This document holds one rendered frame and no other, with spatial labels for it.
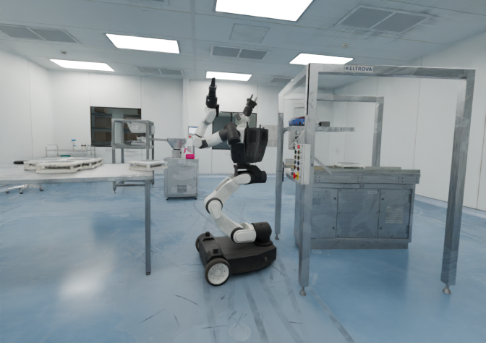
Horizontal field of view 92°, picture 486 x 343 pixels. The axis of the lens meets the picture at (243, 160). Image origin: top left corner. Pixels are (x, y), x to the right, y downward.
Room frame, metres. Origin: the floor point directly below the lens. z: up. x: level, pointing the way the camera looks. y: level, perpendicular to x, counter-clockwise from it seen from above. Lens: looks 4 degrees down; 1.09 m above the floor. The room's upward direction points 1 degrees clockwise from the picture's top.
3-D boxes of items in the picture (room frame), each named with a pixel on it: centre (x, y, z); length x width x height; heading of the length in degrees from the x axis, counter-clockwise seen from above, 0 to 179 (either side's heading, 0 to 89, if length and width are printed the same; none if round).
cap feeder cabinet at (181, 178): (4.54, 1.17, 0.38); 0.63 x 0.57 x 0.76; 101
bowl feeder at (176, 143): (4.58, 1.23, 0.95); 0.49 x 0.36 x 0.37; 101
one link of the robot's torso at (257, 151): (2.04, -0.04, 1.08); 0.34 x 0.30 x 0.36; 153
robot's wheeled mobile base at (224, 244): (2.05, 0.03, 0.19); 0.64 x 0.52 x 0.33; 109
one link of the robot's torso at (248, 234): (2.06, 0.00, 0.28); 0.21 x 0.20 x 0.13; 109
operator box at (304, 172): (1.57, -0.40, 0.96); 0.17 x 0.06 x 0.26; 3
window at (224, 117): (7.32, 0.28, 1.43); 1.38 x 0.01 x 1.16; 101
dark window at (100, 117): (6.68, 3.59, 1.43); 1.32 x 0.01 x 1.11; 101
